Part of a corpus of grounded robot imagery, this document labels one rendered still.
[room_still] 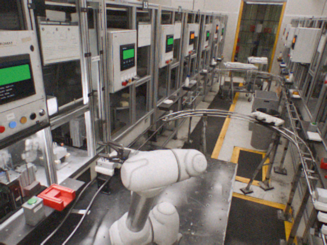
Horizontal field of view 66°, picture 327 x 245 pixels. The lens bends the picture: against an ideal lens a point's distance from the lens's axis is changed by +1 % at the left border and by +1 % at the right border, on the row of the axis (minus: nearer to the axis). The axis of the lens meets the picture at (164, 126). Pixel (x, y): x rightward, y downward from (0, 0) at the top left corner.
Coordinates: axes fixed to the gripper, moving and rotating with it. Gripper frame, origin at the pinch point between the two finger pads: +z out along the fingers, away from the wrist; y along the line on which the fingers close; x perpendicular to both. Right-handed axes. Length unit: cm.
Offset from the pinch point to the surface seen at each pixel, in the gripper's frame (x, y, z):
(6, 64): 41, 58, 18
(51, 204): 37.0, -18.6, 9.3
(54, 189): 27.3, -17.1, 16.0
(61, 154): 0.9, -11.5, 33.2
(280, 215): -123, -110, -138
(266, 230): -95, -111, -123
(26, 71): 31, 53, 18
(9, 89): 42, 47, 18
